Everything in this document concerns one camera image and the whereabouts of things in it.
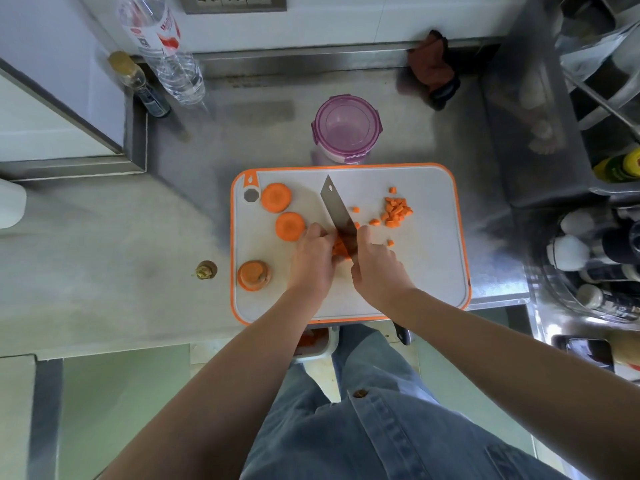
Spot dark red cloth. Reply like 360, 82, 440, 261
405, 29, 461, 111

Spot black rectangular device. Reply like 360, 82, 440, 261
552, 334, 616, 374

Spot blue denim trousers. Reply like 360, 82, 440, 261
239, 324, 441, 480

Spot white orange-rimmed cutting board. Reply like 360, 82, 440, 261
229, 162, 473, 327

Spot black-handled kitchen knife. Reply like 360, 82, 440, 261
319, 174, 413, 347

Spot clear plastic water bottle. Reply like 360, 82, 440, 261
117, 0, 207, 105

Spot pale green cabinet front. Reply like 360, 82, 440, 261
57, 344, 193, 480
417, 307, 539, 455

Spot blue denim shirt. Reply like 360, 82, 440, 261
239, 384, 571, 480

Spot brown-centred carrot end slice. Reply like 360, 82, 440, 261
237, 260, 273, 289

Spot pile of diced carrot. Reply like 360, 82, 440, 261
349, 186, 415, 248

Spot purple lidded container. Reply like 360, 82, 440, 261
311, 94, 384, 165

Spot white and black bag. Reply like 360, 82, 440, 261
552, 0, 640, 131

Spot clear round basin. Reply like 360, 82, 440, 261
539, 209, 640, 325

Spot person's right forearm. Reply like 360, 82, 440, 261
389, 289, 640, 480

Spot metal utensil handle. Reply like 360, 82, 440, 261
562, 69, 640, 141

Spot small gold-capped bottle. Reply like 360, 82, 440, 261
108, 50, 172, 119

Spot person's left hand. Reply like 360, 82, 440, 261
287, 222, 346, 301

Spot person's right hand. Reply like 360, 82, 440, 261
349, 224, 417, 315

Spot grey wall socket panel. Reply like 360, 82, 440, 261
177, 0, 289, 15

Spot person's left forearm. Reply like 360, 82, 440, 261
99, 289, 326, 480

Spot white waste bin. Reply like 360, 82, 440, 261
292, 325, 340, 365

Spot group of seasoning bottles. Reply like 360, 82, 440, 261
545, 207, 640, 323

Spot yellow-capped sauce bottle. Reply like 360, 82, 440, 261
592, 147, 640, 185

